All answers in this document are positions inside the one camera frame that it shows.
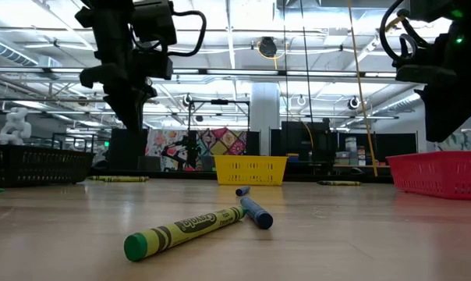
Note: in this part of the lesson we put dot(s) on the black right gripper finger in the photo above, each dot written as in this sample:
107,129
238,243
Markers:
436,117
465,111

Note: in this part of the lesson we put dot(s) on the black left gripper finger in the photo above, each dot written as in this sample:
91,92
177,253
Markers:
141,105
122,109

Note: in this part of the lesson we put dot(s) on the blue crayon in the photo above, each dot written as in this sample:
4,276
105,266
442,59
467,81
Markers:
242,190
257,212

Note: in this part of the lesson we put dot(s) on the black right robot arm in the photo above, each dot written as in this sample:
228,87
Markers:
465,23

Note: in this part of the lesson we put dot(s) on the black background robot arm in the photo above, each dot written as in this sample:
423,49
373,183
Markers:
181,150

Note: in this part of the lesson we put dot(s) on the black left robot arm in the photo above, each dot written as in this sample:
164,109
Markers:
110,31

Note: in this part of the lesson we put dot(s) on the teal patterned panel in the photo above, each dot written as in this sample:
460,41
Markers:
467,146

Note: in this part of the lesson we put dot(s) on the black cabinet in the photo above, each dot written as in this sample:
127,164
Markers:
128,150

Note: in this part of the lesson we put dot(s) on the black partition panel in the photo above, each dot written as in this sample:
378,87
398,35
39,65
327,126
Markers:
395,146
321,148

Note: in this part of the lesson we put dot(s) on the red plastic basket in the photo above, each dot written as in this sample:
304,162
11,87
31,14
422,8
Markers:
438,175

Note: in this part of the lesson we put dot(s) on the far left yellow crayon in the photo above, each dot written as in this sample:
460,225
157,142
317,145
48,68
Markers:
126,179

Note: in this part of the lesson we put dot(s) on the black metal gantry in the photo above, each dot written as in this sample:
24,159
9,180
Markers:
219,101

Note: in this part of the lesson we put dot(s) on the long ceiling light strip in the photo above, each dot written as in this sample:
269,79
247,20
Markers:
220,71

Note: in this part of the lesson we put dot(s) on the stacked storage boxes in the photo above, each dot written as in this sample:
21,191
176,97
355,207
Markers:
350,150

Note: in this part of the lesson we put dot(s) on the black plastic basket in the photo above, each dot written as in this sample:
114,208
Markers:
32,166

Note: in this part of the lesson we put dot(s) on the white knot-shaped sculpture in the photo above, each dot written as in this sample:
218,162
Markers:
15,126

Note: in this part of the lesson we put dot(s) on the white building column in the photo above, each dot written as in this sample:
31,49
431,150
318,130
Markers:
264,125

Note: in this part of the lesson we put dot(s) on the yellow plastic basket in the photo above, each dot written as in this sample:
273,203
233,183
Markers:
251,171

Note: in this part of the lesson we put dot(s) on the blue storage bin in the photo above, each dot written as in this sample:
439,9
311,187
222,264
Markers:
293,157

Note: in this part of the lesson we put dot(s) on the silver ribbed air duct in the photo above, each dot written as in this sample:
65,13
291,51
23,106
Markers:
399,103
5,48

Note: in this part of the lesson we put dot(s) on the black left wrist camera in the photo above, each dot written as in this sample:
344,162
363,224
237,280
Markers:
153,64

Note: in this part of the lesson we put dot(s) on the black metal table frame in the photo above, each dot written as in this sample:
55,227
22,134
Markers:
181,174

